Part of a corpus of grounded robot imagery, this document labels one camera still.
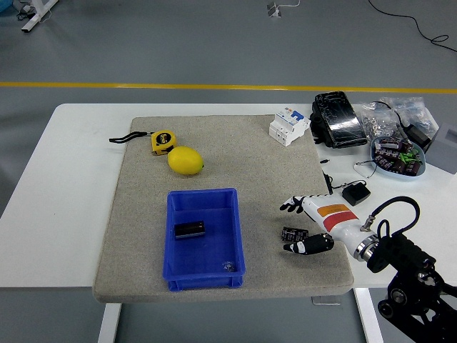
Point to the glossy black case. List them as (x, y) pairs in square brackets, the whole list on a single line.
[(339, 119)]

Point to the yellow lemon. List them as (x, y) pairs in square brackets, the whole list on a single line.
[(185, 160)]

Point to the clear bag of blue parts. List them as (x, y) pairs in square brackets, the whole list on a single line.
[(414, 109)]

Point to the white floor power strip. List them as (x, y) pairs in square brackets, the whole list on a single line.
[(274, 9)]

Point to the white blue circuit breaker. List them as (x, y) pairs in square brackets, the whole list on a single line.
[(287, 128)]

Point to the white metal frame foot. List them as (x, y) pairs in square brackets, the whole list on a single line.
[(35, 18)]

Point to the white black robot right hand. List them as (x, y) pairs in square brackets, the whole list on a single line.
[(335, 218)]

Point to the small black power adapter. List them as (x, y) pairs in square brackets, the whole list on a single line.
[(356, 193)]

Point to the metal table bracket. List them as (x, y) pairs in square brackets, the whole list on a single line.
[(325, 301)]

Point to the black cylindrical battery white print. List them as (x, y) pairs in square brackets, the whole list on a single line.
[(293, 233)]

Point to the glossy black cylindrical battery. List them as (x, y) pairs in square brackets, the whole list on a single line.
[(189, 229)]

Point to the clear bag of metal nuts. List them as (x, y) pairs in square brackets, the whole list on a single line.
[(375, 121)]

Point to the blue plastic box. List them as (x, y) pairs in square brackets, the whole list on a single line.
[(203, 257)]

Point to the small metal part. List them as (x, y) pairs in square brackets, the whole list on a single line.
[(228, 266)]

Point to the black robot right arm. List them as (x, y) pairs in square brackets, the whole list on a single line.
[(403, 257)]

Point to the green plastic connector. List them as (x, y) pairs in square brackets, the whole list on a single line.
[(408, 156)]

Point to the grey-brown felt mat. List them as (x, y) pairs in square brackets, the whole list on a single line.
[(250, 171)]

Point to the yellow tape measure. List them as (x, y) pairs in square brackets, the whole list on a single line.
[(163, 141)]

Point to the light blue bowl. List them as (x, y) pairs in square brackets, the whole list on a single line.
[(396, 173)]

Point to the white table leg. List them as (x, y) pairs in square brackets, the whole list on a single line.
[(109, 323), (369, 318)]

